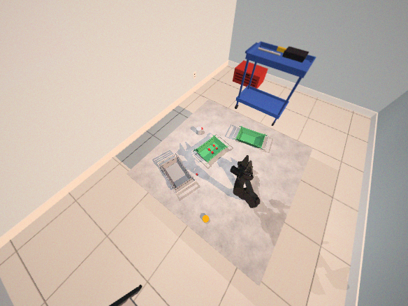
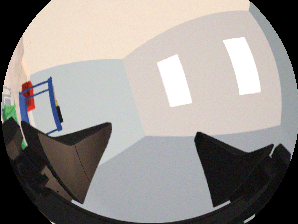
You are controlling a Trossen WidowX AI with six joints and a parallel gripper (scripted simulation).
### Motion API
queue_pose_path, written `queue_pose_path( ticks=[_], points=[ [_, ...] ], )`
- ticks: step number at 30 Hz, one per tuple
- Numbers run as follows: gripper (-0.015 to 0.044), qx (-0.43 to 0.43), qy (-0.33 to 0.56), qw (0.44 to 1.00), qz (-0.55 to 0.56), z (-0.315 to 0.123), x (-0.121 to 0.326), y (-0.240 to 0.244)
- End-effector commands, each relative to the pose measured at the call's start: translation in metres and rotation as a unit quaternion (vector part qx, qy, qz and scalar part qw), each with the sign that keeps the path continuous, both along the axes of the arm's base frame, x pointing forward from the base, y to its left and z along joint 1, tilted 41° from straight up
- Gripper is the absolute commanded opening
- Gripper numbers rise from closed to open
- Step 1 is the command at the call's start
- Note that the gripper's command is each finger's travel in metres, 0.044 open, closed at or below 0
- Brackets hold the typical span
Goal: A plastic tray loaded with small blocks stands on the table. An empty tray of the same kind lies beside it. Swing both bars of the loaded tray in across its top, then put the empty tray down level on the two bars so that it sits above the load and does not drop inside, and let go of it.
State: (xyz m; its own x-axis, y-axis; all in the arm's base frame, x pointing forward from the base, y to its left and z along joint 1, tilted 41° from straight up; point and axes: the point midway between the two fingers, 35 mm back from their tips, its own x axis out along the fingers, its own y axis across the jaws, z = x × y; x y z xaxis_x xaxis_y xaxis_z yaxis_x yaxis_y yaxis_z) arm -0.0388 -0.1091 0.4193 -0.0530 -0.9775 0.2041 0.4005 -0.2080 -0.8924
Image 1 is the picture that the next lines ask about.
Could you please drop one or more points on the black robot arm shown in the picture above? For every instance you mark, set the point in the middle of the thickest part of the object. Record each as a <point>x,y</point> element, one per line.
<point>246,193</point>

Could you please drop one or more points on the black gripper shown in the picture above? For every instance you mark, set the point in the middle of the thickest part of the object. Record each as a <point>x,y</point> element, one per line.
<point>246,170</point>

